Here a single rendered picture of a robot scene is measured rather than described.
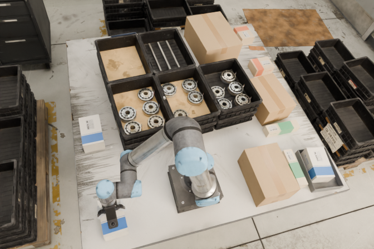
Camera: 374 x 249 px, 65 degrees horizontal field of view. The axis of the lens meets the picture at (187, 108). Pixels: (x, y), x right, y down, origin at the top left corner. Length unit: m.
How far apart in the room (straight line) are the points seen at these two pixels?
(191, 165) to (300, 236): 1.75
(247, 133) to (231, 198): 0.47
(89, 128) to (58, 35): 1.97
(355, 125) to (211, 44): 1.37
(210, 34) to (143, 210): 1.34
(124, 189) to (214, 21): 1.56
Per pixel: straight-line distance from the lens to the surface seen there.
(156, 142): 1.23
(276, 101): 2.06
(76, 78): 2.23
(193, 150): 1.05
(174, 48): 2.24
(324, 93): 3.01
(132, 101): 1.90
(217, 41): 2.25
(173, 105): 1.89
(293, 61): 3.33
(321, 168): 2.00
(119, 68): 2.08
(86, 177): 1.82
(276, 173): 1.77
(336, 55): 3.49
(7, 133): 2.49
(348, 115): 2.81
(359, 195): 3.10
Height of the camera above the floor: 2.35
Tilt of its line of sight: 54 degrees down
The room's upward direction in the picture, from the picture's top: 12 degrees clockwise
